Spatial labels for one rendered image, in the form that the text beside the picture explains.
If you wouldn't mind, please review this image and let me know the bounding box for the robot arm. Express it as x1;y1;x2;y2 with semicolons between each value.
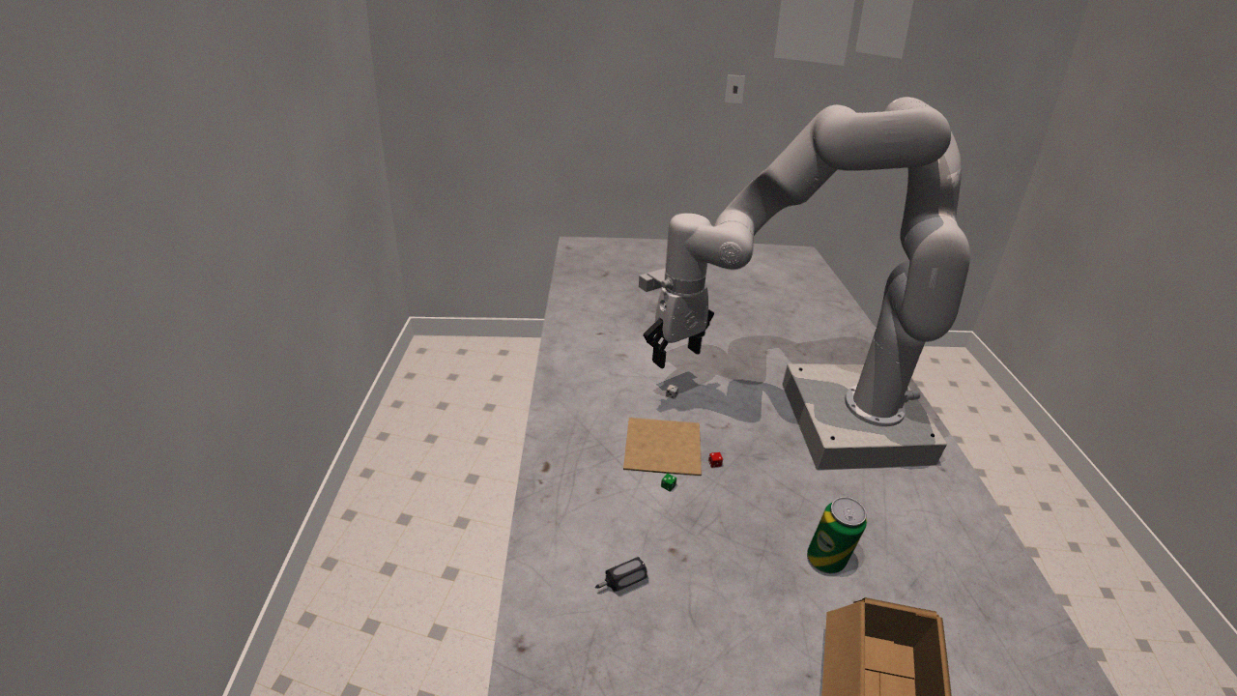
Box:
640;96;970;427

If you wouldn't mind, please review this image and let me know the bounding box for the open brown cardboard box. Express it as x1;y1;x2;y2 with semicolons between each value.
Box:
821;597;952;696

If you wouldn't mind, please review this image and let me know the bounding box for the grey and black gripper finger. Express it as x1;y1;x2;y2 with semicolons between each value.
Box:
688;310;714;354
643;318;668;368

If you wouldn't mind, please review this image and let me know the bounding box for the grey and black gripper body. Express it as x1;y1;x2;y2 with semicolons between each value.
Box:
656;284;708;342

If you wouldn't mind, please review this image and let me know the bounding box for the tan mat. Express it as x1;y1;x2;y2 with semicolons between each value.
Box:
623;418;703;476

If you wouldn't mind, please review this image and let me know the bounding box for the green soda can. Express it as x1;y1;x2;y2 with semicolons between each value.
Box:
807;497;867;574

